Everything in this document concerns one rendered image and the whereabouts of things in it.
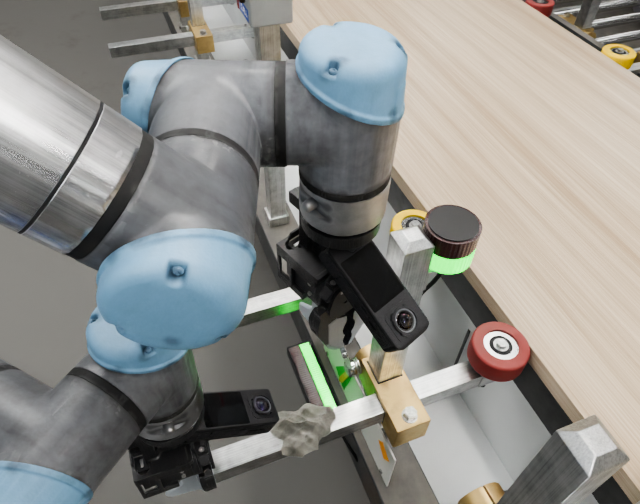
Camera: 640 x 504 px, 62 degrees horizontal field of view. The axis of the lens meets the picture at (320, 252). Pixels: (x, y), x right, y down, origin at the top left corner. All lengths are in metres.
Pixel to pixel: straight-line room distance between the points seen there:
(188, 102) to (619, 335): 0.69
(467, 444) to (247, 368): 0.93
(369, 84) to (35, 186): 0.20
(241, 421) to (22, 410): 0.24
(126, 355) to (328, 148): 0.21
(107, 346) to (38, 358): 1.55
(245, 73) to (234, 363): 1.47
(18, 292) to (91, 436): 1.78
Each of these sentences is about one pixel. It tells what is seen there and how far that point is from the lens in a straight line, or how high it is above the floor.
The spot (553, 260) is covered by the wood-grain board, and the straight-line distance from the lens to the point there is 0.92.
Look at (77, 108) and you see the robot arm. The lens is 0.27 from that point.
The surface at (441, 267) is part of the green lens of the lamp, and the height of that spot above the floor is 1.10.
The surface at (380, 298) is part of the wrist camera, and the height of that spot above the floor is 1.15.
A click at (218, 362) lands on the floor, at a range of 1.80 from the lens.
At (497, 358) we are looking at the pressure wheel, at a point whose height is 0.91.
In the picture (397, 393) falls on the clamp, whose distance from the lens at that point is 0.75.
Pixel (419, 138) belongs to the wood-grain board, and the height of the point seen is 0.90.
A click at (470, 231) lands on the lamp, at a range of 0.57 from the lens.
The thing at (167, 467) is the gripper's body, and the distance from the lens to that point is 0.62.
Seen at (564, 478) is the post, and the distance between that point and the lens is 0.44.
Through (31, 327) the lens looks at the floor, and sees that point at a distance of 2.07.
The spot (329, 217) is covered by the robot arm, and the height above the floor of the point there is 1.23.
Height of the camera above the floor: 1.52
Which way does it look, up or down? 47 degrees down
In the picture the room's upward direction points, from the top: 2 degrees clockwise
